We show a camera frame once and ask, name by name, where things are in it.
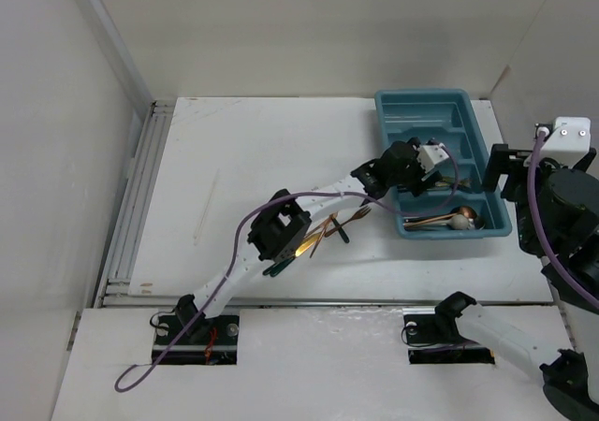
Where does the copper spoon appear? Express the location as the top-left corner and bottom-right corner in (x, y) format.
(403, 206), (477, 228)

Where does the white plastic spoon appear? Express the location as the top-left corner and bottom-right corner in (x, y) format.
(403, 214), (471, 230)

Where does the rose copper fork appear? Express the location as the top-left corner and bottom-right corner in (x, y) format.
(309, 211), (338, 258)

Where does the gold fork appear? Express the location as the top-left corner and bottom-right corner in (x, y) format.
(325, 215), (350, 244)

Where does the silver round spoon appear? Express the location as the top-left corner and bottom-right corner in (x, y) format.
(468, 216), (486, 230)

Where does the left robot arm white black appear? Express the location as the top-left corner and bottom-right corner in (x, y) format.
(174, 138), (458, 343)

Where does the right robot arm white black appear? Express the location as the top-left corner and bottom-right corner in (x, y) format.
(433, 144), (598, 420)

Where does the blue plastic cutlery tray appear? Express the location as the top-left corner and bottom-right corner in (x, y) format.
(374, 89), (512, 240)

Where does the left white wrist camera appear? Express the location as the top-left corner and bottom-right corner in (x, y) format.
(416, 143), (449, 172)

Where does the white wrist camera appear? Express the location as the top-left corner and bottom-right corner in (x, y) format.
(416, 143), (449, 172)
(535, 116), (591, 167)

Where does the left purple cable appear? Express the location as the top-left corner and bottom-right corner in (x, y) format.
(114, 143), (461, 394)

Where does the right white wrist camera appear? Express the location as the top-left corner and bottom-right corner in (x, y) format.
(535, 116), (591, 167)

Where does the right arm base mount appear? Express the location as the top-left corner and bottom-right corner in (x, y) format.
(401, 292), (495, 365)

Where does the gold knife green handle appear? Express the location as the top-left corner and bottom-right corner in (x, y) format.
(262, 234), (319, 278)

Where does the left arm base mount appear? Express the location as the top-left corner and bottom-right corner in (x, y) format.
(150, 312), (240, 366)

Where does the aluminium rail frame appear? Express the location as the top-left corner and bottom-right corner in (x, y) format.
(90, 100), (175, 308)

